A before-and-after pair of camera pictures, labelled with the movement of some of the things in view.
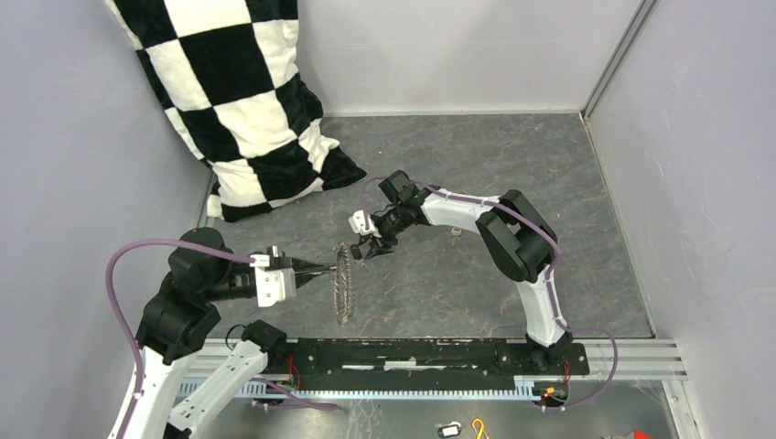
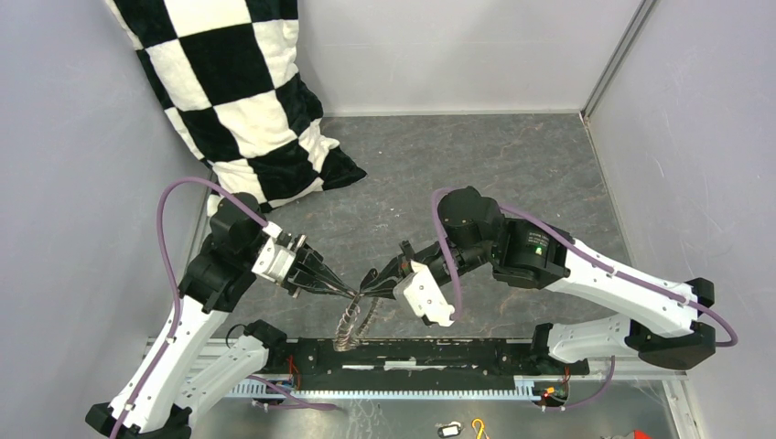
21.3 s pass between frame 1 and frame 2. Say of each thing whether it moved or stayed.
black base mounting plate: stayed
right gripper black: moved
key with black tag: stayed
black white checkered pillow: stayed
